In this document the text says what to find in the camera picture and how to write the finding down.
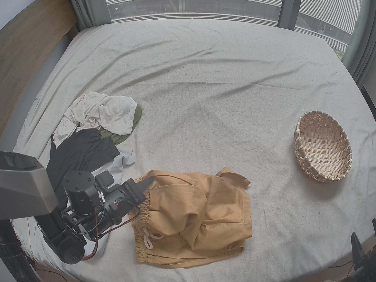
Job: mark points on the white garment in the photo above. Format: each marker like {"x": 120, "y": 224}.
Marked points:
{"x": 111, "y": 113}

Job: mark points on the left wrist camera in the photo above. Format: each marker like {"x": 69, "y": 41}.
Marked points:
{"x": 104, "y": 179}

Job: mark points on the blue-green curtain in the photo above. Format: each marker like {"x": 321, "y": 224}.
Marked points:
{"x": 85, "y": 1}
{"x": 364, "y": 40}

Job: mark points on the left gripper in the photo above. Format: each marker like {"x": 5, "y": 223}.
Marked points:
{"x": 129, "y": 195}

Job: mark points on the pale grey garment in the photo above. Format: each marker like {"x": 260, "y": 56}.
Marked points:
{"x": 117, "y": 164}

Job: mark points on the green garment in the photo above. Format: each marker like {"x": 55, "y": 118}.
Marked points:
{"x": 137, "y": 115}

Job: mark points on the black garment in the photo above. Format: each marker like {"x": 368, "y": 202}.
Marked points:
{"x": 79, "y": 154}

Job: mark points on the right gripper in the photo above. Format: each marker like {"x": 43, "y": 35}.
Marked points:
{"x": 368, "y": 270}

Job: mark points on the round woven basket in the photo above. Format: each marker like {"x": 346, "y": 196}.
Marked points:
{"x": 323, "y": 145}

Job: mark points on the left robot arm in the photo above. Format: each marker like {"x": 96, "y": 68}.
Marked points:
{"x": 23, "y": 186}

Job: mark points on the tan shorts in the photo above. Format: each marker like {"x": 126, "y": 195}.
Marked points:
{"x": 199, "y": 216}

